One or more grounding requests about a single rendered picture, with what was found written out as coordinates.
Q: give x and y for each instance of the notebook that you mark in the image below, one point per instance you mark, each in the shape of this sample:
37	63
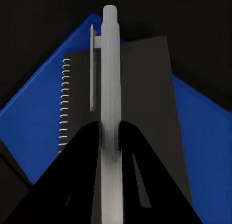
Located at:
147	101

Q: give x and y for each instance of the desk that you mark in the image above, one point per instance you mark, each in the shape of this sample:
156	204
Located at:
199	38

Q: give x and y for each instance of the pen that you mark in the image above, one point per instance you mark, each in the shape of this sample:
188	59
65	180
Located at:
111	160

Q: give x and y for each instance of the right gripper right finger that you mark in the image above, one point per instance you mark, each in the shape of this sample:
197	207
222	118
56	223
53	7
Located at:
168	204

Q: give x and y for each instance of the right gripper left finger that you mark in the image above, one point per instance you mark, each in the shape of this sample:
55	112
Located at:
64	193

